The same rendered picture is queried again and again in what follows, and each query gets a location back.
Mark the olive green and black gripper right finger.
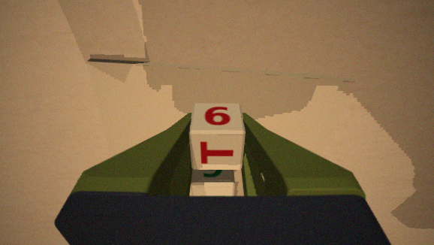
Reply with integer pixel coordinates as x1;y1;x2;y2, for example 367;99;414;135
241;113;366;199

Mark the beige letter block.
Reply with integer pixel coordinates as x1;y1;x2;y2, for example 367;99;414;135
191;169;235;196
189;103;246;170

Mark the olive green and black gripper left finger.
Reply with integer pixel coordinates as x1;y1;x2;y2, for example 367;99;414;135
71;113;193;195

